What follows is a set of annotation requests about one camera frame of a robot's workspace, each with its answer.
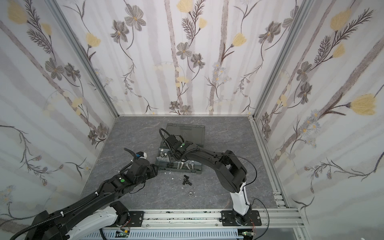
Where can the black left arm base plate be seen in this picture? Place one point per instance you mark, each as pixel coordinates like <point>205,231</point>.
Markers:
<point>132,219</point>

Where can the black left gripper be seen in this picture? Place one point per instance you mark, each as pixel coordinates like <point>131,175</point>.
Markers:
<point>151,170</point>

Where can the grey plastic organizer box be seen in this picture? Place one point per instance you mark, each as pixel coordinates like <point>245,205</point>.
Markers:
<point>183,132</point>

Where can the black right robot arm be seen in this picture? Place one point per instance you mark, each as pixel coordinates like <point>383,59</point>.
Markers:
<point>230,171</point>

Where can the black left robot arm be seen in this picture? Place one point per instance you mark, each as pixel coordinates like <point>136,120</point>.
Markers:
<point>94,212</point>

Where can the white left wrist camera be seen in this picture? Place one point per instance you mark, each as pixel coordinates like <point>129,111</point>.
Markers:
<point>141,155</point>

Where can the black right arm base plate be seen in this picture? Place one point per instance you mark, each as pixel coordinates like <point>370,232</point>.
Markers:
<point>233,219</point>

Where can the white slotted cable duct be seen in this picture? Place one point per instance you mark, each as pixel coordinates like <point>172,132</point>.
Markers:
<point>164,234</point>

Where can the aluminium front rail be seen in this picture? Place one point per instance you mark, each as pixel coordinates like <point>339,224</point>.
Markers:
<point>210,219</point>

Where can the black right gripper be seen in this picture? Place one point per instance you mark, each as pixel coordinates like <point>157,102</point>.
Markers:
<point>169,140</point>

